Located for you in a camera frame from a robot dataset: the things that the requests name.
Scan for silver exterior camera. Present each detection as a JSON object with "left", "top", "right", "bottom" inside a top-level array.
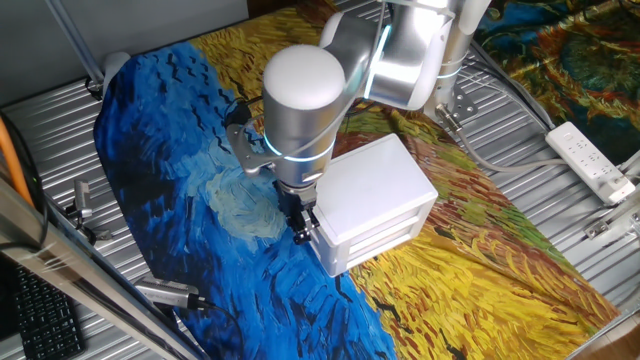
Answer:
[
  {"left": 133, "top": 277, "right": 205, "bottom": 312},
  {"left": 73, "top": 179, "right": 94, "bottom": 220}
]

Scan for aluminium frame bar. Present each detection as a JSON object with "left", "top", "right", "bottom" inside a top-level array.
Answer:
[{"left": 0, "top": 177, "right": 211, "bottom": 360}]

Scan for grey metal pole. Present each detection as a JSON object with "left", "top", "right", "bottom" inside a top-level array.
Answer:
[{"left": 43, "top": 0, "right": 107, "bottom": 89}]

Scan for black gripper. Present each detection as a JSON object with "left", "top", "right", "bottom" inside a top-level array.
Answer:
[{"left": 275, "top": 183, "right": 322, "bottom": 246}]

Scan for sunflower painting print cloth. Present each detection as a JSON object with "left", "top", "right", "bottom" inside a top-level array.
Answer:
[{"left": 472, "top": 0, "right": 640, "bottom": 166}]

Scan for wheatfield painting print cloth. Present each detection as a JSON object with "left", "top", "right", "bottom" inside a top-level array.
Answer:
[{"left": 92, "top": 0, "right": 621, "bottom": 360}]

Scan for black camera cable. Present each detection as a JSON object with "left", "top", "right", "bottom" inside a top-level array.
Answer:
[{"left": 189, "top": 294, "right": 246, "bottom": 360}]

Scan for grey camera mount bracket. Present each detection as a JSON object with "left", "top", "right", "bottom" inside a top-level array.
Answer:
[{"left": 63, "top": 203, "right": 114, "bottom": 245}]

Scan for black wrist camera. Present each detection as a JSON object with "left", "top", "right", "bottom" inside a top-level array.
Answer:
[{"left": 223, "top": 99, "right": 254, "bottom": 129}]

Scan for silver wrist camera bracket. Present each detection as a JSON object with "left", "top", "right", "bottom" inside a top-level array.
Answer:
[{"left": 225, "top": 122, "right": 279, "bottom": 179}]

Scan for orange cable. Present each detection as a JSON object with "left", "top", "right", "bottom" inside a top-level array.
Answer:
[{"left": 0, "top": 127, "right": 35, "bottom": 209}]

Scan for silver angle bracket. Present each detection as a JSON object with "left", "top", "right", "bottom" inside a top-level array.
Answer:
[{"left": 583, "top": 197, "right": 640, "bottom": 240}]

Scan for black computer keyboard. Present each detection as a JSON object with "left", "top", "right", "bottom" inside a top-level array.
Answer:
[{"left": 10, "top": 263, "right": 87, "bottom": 360}]

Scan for grey robot hose with connector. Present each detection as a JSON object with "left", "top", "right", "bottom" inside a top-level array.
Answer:
[{"left": 434, "top": 103, "right": 570, "bottom": 175}]

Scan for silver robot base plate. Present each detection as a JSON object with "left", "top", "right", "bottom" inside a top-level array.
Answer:
[{"left": 433, "top": 87, "right": 480, "bottom": 132}]

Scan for white plastic drawer cabinet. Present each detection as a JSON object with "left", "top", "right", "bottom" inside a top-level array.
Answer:
[{"left": 309, "top": 132, "right": 440, "bottom": 279}]

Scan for white power strip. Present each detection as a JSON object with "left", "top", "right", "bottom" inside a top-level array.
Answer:
[{"left": 544, "top": 121, "right": 637, "bottom": 206}]

